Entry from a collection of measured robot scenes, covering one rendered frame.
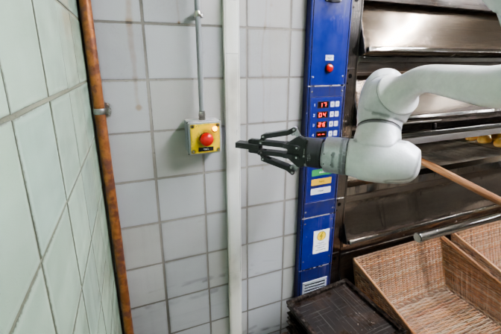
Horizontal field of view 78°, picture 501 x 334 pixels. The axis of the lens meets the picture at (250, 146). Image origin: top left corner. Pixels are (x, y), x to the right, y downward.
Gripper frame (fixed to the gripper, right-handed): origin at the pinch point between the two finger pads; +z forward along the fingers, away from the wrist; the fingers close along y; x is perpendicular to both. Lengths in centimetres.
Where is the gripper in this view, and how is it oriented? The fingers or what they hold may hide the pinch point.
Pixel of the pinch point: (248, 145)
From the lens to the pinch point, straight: 84.1
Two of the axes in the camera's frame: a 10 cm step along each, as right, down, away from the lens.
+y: 0.0, 9.6, 2.7
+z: -9.1, -1.1, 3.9
